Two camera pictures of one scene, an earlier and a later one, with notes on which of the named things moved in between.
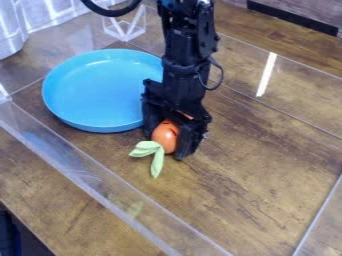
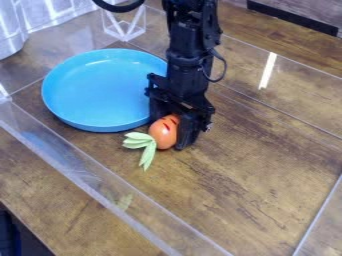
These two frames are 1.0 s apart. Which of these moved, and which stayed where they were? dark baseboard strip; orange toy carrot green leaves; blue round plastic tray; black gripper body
Moved: orange toy carrot green leaves
Stayed: black gripper body; blue round plastic tray; dark baseboard strip
